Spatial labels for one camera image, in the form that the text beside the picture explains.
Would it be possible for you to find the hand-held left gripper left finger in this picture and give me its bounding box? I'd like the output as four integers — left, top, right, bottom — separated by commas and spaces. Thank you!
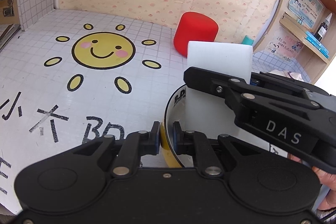
70, 121, 161, 179

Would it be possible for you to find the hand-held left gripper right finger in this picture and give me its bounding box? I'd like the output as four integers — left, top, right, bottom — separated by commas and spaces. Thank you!
172, 121, 271, 178

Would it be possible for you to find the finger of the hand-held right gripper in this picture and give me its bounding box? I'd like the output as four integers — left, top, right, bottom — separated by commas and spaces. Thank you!
250, 71, 336, 112
183, 67, 336, 125

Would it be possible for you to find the yellow ceramic bowl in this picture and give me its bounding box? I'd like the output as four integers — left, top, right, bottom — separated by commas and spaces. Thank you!
161, 84, 279, 169

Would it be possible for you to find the white sponge block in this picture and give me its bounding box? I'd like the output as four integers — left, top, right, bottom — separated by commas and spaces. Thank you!
186, 41, 254, 139

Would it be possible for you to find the person's right hand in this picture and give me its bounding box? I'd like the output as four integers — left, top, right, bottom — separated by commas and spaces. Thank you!
289, 155, 336, 211

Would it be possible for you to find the white cloth purple edge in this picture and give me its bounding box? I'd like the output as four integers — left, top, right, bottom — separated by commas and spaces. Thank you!
268, 69, 307, 82

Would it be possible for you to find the blue book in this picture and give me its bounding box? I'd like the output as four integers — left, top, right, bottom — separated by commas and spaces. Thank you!
306, 36, 330, 58
304, 30, 329, 53

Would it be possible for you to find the red cylindrical speaker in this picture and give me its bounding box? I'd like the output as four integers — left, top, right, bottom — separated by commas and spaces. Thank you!
173, 11, 219, 58

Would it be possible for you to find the black dropper bottle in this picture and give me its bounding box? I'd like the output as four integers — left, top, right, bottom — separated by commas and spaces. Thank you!
314, 13, 333, 42

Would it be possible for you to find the brown book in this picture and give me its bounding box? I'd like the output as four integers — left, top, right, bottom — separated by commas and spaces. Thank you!
281, 13, 308, 34

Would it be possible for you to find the sun print table mat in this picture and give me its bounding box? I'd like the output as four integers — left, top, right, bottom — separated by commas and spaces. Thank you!
0, 9, 315, 214

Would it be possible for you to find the metal folding stand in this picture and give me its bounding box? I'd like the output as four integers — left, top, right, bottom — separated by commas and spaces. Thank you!
0, 24, 22, 53

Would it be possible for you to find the wooden box metal latch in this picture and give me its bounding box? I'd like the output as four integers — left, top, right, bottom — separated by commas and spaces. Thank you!
0, 0, 21, 25

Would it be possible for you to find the pink cartoon wall poster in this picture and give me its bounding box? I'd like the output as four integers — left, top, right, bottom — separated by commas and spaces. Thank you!
265, 34, 305, 59

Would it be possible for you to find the blue cartoon wall poster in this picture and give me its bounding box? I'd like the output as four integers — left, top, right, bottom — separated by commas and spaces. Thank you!
288, 0, 325, 30

